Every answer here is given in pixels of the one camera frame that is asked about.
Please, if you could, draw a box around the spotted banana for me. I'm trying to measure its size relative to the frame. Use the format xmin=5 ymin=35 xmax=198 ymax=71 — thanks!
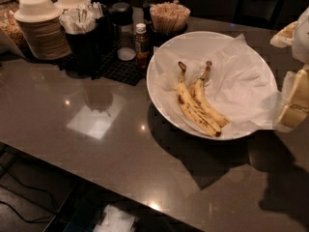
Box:
xmin=189 ymin=61 xmax=230 ymax=128
xmin=177 ymin=62 xmax=221 ymax=137

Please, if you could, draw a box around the granola container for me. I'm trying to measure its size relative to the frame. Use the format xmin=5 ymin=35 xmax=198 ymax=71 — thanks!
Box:
xmin=0 ymin=0 xmax=28 ymax=56

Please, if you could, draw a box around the black cup of wrapped cutlery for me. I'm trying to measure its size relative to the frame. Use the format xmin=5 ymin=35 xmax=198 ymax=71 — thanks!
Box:
xmin=59 ymin=0 xmax=100 ymax=77

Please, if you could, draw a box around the black rubber mat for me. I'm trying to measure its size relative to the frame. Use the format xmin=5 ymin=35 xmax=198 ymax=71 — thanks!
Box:
xmin=58 ymin=51 xmax=146 ymax=86

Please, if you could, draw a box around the white bowl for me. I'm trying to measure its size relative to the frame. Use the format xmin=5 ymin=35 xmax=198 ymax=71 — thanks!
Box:
xmin=146 ymin=30 xmax=278 ymax=142

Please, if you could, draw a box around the white paper on floor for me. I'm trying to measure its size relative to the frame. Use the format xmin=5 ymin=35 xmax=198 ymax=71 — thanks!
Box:
xmin=93 ymin=205 xmax=136 ymax=232

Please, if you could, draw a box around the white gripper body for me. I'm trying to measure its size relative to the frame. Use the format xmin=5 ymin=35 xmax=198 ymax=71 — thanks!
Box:
xmin=270 ymin=7 xmax=309 ymax=64

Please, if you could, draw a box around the glass sugar shaker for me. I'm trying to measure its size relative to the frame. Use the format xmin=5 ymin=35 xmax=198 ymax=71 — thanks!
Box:
xmin=111 ymin=2 xmax=136 ymax=61

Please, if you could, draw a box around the white paper liner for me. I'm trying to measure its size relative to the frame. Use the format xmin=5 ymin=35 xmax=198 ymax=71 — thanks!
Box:
xmin=154 ymin=33 xmax=282 ymax=139

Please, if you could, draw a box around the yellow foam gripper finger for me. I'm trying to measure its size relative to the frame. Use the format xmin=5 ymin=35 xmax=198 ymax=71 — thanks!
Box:
xmin=278 ymin=69 xmax=309 ymax=129

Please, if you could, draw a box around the small sauce bottle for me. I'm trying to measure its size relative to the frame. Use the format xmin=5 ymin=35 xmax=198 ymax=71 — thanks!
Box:
xmin=135 ymin=23 xmax=150 ymax=70

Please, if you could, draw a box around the front stack of paper bowls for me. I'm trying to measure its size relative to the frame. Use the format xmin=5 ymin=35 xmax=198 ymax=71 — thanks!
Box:
xmin=14 ymin=0 xmax=70 ymax=61

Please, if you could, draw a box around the black floor cable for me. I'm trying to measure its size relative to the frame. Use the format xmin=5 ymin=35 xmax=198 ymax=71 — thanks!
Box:
xmin=0 ymin=164 xmax=61 ymax=225

